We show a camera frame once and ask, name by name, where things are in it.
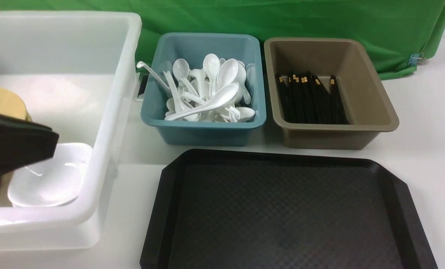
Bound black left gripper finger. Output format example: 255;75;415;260
0;114;60;187

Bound white soup spoon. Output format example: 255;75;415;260
164;83;239;121

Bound stacked yellow bowls in tub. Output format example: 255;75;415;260
0;87;32;121

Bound white square dishes in tub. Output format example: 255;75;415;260
7;143;93;207

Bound large white plastic tub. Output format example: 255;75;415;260
0;11;142;251

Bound white ladle spoon on rim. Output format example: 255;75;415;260
136;61;171;96

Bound blue plastic spoon bin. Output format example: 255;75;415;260
140;33;267;146

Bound pile of white spoons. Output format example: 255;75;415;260
163;53;255;123

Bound black plastic serving tray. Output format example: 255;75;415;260
139;149;438;269

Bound bundle of black chopsticks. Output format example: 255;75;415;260
275;71;349;125

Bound brown plastic chopstick bin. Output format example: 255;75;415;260
264;37;399;149

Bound green backdrop cloth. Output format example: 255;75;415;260
0;0;445;80

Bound blue binder clip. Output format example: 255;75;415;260
407;53;427;67

